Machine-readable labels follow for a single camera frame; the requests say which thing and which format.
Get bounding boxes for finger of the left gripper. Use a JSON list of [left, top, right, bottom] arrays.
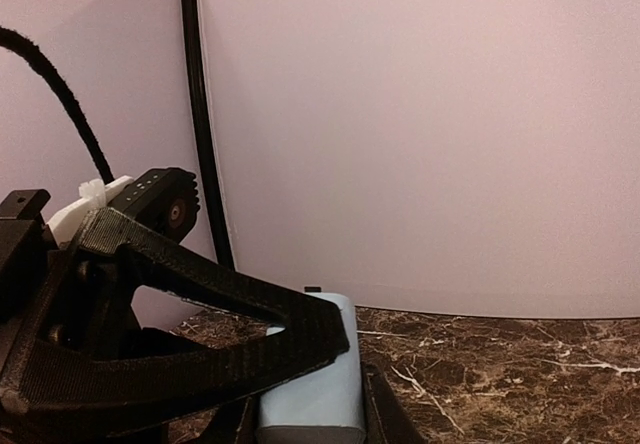
[[1, 208, 349, 409]]

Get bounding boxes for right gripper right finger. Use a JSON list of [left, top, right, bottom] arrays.
[[362, 362, 425, 444]]

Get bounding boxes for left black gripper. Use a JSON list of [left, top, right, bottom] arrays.
[[1, 189, 140, 344]]

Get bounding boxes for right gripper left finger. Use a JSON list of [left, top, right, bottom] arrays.
[[159, 396, 261, 444]]

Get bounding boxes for left black frame post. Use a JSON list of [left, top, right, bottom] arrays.
[[181, 0, 235, 270]]

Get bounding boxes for blue plug adapter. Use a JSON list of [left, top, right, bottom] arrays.
[[255, 288, 366, 444]]

